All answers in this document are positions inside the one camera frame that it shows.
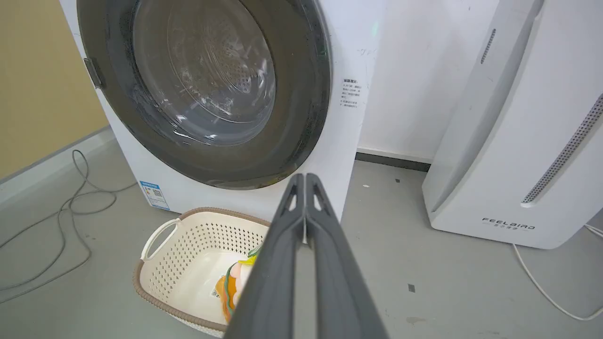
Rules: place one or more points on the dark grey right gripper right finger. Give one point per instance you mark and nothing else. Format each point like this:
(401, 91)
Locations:
(341, 287)

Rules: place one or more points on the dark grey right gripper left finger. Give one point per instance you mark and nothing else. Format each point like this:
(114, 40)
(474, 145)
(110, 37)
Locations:
(275, 282)

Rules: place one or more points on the white front-load washing machine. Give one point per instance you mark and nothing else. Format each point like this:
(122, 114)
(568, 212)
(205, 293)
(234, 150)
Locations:
(351, 117)

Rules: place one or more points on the dark round washing machine door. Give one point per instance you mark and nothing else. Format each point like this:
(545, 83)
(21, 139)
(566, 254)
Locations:
(207, 94)

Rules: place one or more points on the colourful soft toy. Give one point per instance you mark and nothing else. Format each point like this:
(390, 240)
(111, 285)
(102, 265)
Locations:
(233, 285)

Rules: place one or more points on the cream perforated laundry basket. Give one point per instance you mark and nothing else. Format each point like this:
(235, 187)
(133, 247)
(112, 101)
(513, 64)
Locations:
(188, 263)

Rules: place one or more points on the blue energy label sticker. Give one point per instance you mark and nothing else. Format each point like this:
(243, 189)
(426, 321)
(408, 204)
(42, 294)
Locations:
(154, 195)

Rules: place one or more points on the white air purifier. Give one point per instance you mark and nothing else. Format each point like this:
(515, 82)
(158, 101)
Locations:
(523, 132)

